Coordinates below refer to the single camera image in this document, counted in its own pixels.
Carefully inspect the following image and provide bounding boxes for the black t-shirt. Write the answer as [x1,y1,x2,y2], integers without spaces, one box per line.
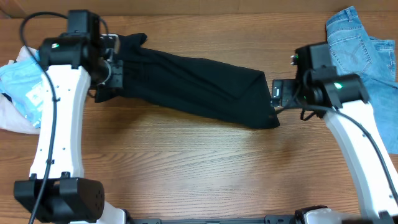
[95,33,280,129]

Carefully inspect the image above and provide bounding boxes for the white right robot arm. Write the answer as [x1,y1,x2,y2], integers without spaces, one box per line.
[271,43,397,223]

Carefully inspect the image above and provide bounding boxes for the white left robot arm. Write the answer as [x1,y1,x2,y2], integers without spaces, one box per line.
[14,10,131,223]

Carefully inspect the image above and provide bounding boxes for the blue denim jeans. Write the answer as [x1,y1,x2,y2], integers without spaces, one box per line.
[326,6,397,154]

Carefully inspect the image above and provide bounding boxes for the light blue printed t-shirt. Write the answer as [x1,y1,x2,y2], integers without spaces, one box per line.
[1,48,43,129]

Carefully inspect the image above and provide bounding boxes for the pale pink folded garment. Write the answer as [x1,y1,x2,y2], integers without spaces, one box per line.
[1,47,40,134]

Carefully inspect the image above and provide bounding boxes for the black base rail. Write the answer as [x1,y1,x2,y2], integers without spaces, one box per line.
[126,215,300,224]

